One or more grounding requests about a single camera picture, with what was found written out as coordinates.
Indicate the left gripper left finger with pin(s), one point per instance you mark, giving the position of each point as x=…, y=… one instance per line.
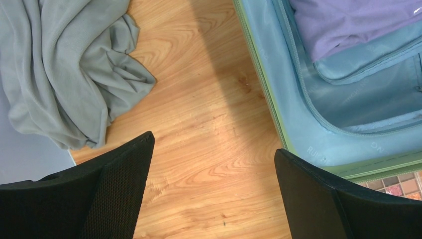
x=98, y=199

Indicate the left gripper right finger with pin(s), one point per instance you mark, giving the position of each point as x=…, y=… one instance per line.
x=321, y=205

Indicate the purple shirt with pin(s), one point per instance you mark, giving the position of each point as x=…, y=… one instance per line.
x=330, y=26

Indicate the eyeshadow palette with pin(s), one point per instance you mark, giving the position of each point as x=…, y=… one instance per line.
x=407, y=185

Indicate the green suitcase blue lining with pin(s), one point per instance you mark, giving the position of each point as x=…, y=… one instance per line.
x=356, y=113

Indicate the crumpled grey-green cloth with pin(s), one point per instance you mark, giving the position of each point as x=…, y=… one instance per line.
x=66, y=68

